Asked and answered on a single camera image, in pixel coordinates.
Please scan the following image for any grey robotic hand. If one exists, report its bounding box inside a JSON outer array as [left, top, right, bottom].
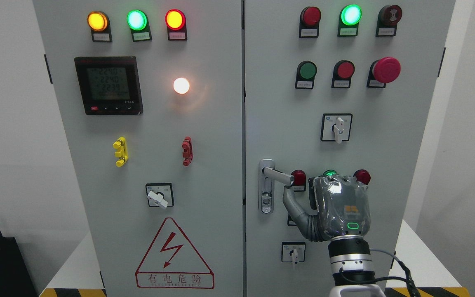
[[282, 174, 371, 242]]

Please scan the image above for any silver door handle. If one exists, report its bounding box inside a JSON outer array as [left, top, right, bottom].
[[259, 159, 294, 214]]

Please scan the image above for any grey right cabinet door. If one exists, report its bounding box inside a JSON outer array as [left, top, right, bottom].
[[244, 0, 456, 297]]

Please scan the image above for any grey cabinet door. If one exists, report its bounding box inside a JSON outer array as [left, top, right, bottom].
[[33, 0, 243, 297], [244, 0, 456, 297]]

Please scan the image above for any grey left cabinet door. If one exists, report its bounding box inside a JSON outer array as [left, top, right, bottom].
[[33, 0, 243, 297]]

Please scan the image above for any green lit lamp middle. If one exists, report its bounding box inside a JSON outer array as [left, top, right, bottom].
[[322, 170, 338, 176]]

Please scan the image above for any green lit lamp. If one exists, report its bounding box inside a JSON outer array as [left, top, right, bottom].
[[338, 4, 362, 37], [322, 170, 338, 176]]

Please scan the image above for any red indicator lamp middle right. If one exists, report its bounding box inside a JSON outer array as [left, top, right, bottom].
[[353, 169, 371, 185]]

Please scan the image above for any red indicator lamp middle left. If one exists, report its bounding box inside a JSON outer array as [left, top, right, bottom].
[[292, 170, 307, 192]]

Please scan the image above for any red push button upper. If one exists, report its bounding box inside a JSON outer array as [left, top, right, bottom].
[[331, 60, 355, 88]]

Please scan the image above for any green push button upper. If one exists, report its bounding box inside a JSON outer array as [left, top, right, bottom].
[[295, 61, 317, 90]]

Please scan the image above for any red emergency stop button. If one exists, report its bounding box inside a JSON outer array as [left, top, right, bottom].
[[367, 57, 401, 88]]

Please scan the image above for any red electric hazard warning sticker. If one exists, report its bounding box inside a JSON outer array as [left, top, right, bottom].
[[135, 217, 215, 289]]

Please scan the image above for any green lit lamp top right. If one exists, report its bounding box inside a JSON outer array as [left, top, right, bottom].
[[338, 4, 362, 37]]

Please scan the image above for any red indicator lamp top right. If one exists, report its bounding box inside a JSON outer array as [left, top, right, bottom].
[[299, 6, 322, 39]]

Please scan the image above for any dark red buzzer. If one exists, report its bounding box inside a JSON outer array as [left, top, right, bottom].
[[376, 5, 403, 37]]

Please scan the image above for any white lit indicator lamp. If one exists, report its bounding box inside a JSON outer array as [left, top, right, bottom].
[[173, 77, 190, 94]]

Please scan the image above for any red lit indicator lamp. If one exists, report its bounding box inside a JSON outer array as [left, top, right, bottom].
[[165, 8, 187, 41]]

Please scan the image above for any black digital power meter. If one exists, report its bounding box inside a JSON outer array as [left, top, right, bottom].
[[74, 56, 143, 116]]

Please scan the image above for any green indicator lamp top left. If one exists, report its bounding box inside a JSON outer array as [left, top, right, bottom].
[[127, 9, 153, 42]]

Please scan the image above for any white platform with hazard stripes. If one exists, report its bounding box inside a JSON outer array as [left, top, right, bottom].
[[40, 221, 470, 297]]

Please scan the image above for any yellow indicator lamp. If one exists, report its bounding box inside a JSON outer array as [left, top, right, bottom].
[[87, 11, 113, 42]]

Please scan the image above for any black box with antenna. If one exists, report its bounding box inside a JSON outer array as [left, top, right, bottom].
[[0, 231, 38, 297]]

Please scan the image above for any white selector switch lower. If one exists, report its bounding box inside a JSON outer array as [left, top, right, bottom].
[[281, 241, 306, 269]]

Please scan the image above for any white selector switch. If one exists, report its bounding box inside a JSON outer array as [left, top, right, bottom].
[[320, 113, 353, 144], [281, 241, 306, 269]]

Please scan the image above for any white selector switch upper right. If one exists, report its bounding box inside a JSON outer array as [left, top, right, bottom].
[[320, 113, 353, 144]]

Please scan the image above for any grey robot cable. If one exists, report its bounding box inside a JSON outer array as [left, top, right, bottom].
[[336, 248, 422, 297]]

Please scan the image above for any white selector switch left door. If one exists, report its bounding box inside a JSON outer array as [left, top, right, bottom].
[[145, 183, 174, 209]]

